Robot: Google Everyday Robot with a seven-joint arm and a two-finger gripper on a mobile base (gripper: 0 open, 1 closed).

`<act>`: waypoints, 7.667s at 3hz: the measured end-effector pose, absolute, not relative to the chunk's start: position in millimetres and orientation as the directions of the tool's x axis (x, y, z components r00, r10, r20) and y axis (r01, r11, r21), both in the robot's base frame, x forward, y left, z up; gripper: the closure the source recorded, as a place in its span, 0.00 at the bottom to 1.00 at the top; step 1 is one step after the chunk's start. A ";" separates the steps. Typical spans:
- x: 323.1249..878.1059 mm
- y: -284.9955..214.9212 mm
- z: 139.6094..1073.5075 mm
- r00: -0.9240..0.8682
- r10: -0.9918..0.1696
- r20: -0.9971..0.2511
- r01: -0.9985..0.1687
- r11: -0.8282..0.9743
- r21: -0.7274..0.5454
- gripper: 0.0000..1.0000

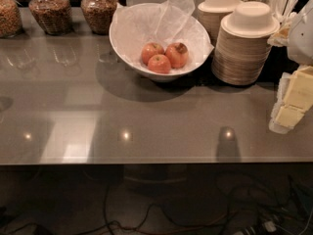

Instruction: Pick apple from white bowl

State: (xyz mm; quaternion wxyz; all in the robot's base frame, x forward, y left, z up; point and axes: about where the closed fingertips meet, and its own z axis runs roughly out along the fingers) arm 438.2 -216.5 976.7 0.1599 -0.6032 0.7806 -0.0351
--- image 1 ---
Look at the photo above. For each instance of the glass cereal jar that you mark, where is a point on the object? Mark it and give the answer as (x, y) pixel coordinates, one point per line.
(53, 16)
(98, 14)
(10, 18)

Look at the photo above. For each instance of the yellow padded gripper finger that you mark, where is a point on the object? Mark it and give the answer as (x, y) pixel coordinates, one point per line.
(294, 99)

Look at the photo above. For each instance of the white power adapter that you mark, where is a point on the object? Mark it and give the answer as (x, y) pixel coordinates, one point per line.
(269, 226)

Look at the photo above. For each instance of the left glass cereal jar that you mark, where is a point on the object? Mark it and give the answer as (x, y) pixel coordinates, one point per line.
(10, 18)

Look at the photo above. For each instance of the right glass cereal jar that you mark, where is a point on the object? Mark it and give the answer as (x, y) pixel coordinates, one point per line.
(98, 14)

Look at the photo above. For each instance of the white plastic cutlery bunch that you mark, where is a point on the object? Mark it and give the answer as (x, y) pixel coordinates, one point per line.
(282, 10)

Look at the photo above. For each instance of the middle glass cereal jar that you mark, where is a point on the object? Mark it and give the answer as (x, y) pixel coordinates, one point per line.
(53, 16)

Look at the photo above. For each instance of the white tissue paper liner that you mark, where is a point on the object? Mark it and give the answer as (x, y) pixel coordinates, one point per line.
(146, 26)

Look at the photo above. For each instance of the rear stack paper bowls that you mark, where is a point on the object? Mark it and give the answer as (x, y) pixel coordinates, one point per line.
(211, 12)

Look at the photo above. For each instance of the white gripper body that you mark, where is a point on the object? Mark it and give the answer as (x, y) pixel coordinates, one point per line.
(302, 39)

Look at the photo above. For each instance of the stack paper bowls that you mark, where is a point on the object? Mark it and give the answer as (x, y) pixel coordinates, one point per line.
(242, 46)
(211, 12)

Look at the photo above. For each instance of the red apple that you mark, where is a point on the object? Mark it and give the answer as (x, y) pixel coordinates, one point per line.
(149, 50)
(159, 63)
(178, 54)

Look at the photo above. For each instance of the white ceramic bowl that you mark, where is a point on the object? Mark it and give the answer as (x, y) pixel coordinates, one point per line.
(130, 57)

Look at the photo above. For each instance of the front stack paper bowls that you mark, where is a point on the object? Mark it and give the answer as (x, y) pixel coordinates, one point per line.
(242, 46)

